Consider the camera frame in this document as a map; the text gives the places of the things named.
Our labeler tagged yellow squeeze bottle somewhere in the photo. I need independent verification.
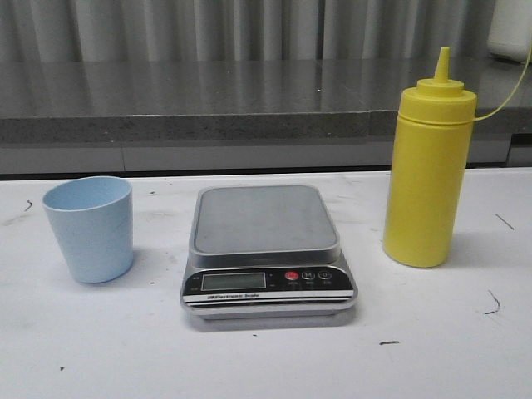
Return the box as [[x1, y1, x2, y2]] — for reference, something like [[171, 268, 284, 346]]
[[382, 46, 532, 268]]

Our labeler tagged light blue plastic cup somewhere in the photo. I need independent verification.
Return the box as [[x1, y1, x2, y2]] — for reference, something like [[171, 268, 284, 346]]
[[42, 176, 134, 283]]

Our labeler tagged silver digital kitchen scale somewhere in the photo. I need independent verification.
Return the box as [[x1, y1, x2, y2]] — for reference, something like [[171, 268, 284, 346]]
[[180, 185, 358, 320]]

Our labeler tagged grey stone countertop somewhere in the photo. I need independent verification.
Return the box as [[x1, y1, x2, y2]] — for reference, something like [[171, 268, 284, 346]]
[[0, 59, 532, 145]]

